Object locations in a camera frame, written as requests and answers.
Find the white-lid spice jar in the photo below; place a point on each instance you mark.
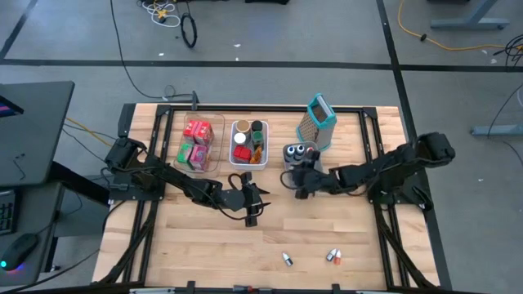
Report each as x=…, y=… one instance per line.
x=240, y=138

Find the black dropper bottle white cap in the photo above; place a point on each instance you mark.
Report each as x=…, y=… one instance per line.
x=331, y=255
x=288, y=259

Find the pink Raisin Bran cereal box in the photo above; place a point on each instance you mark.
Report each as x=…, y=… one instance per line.
x=199, y=157

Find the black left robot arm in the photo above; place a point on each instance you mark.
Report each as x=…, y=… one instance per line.
x=171, y=177

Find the black clamp post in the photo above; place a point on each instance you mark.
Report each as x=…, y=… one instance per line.
x=195, y=102

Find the grey desk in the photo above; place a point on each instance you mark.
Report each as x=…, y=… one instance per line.
x=37, y=212

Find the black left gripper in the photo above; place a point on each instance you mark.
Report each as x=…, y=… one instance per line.
x=235, y=200

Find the orange taco seasoning packet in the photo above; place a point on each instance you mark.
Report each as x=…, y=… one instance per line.
x=257, y=156

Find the green-lid spice jar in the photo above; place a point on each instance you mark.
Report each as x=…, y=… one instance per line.
x=257, y=138

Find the green mini cereal box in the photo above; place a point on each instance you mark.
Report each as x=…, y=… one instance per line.
x=184, y=153

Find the red-tipped black tool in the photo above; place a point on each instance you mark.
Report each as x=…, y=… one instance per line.
x=243, y=288

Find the black desk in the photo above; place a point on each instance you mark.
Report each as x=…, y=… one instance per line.
x=37, y=130

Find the red-lid spice jar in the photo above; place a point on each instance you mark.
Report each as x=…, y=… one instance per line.
x=242, y=153

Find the grey plastic bin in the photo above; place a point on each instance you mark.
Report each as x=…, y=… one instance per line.
x=287, y=162

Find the black-lid spice jar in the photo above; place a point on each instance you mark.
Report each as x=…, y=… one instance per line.
x=257, y=125

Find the red mini cereal box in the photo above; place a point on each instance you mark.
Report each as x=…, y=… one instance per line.
x=204, y=132

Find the clear plastic tray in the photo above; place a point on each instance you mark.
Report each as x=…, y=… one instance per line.
x=219, y=139

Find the black computer mouse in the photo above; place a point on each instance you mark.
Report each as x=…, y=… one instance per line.
x=18, y=250

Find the computer monitor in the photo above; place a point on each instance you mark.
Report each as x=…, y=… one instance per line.
x=8, y=107

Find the black keyboard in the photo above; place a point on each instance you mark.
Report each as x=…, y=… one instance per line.
x=7, y=212

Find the white perforated plastic basket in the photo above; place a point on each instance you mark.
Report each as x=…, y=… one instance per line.
x=245, y=166

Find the grey desk leg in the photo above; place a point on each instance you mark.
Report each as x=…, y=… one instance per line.
x=498, y=130
x=470, y=23

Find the red-capped small bottle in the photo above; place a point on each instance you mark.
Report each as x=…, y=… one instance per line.
x=310, y=151

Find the black aluminium table frame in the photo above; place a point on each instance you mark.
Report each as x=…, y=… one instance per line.
x=265, y=108

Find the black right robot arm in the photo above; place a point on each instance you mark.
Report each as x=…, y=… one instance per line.
x=367, y=173

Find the tan round cup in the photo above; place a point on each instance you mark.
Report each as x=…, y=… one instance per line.
x=242, y=126

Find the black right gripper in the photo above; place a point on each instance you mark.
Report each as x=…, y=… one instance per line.
x=312, y=179

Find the black-capped small bottle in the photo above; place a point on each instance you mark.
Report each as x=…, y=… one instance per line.
x=300, y=150

